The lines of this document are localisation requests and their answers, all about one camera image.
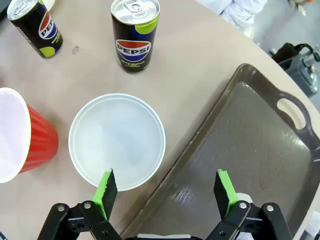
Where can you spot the right gripper black green left finger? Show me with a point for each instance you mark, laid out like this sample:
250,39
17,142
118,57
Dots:
105,197

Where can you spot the right gripper black green right finger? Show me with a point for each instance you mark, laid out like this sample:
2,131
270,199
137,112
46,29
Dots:
226,195

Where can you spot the white plastic bowl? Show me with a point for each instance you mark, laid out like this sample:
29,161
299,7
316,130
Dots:
117,135

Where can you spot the red plastic cup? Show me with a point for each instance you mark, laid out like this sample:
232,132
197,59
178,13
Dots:
40,142

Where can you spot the black Pepsi can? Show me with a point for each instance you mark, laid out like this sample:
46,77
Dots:
42,32
135,50

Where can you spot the brown plastic tray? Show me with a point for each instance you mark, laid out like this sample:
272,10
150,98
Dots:
237,140

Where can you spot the black and grey bag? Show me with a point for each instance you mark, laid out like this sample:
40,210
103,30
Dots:
300,67

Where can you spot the person in white hooded jacket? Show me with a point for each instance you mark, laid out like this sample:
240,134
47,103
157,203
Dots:
237,12

